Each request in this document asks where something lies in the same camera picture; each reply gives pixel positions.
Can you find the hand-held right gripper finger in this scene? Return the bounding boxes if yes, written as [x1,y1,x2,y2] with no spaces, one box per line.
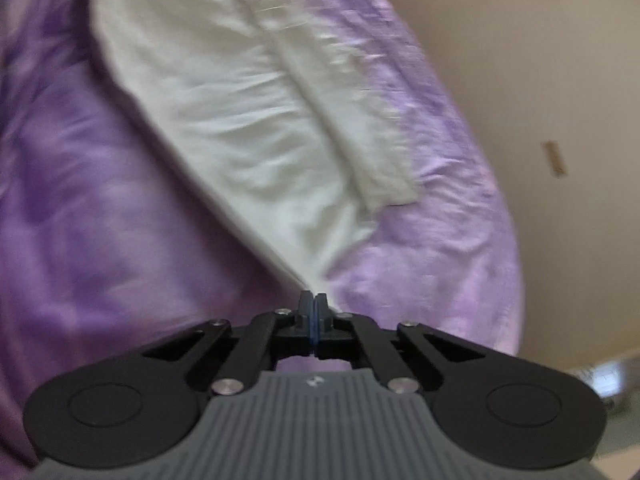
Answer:
[315,293,486,394]
[142,290,314,395]

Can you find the white printed sweatshirt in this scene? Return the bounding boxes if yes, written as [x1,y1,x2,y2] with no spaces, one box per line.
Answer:
[92,0,422,307]

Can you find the beige wall socket plate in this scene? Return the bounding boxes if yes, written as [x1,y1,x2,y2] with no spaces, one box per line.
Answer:
[541,140,569,179]

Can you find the purple bedspread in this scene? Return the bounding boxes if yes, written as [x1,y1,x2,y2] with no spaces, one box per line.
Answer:
[0,0,526,480]

